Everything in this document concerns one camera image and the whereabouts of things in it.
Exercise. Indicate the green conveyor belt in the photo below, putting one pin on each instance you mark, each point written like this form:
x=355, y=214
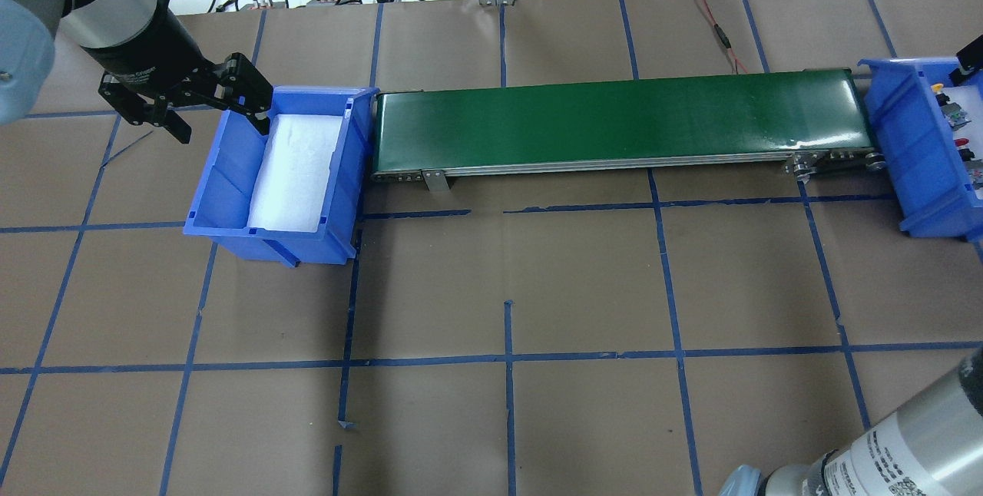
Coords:
x=812, y=122

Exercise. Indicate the blue destination bin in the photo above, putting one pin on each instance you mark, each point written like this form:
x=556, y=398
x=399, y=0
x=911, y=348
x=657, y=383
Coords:
x=925, y=170

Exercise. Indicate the yellow mushroom push button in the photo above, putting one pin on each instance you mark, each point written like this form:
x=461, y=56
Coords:
x=956, y=116

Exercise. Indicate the blue source bin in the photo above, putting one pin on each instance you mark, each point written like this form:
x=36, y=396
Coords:
x=220, y=208

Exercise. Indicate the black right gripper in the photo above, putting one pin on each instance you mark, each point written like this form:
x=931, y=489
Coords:
x=971, y=55

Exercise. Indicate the red mushroom push button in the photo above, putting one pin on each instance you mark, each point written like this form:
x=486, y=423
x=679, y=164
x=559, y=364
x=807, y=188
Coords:
x=971, y=163

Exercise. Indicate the white foam pad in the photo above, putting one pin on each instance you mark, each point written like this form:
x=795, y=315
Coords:
x=294, y=173

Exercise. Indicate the white foam pad destination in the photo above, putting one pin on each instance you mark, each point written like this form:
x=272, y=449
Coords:
x=969, y=97

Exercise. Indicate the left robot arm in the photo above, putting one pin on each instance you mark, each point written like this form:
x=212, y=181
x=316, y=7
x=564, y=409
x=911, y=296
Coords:
x=29, y=31

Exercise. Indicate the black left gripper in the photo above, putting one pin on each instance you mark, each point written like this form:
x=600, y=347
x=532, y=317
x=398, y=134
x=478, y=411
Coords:
x=151, y=48

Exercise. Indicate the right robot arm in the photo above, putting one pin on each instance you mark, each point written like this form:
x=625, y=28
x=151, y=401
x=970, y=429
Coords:
x=930, y=445

